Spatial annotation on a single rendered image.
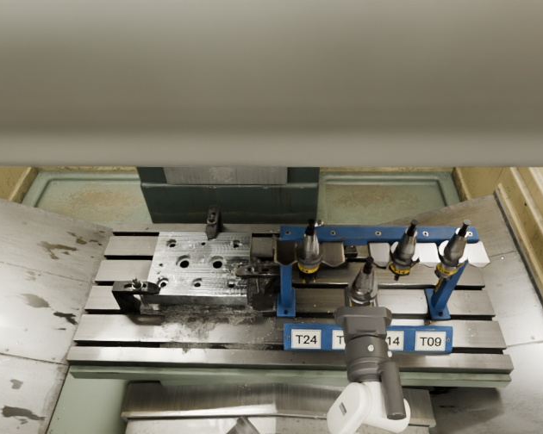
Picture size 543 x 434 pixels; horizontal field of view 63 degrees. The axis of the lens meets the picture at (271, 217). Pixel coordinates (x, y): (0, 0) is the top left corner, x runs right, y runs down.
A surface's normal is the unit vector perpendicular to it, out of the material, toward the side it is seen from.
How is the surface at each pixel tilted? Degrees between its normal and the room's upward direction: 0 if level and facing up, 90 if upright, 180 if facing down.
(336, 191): 0
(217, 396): 7
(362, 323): 1
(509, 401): 24
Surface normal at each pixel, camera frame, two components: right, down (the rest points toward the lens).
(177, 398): -0.15, -0.67
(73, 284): 0.38, -0.62
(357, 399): -0.84, -0.39
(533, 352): -0.43, -0.62
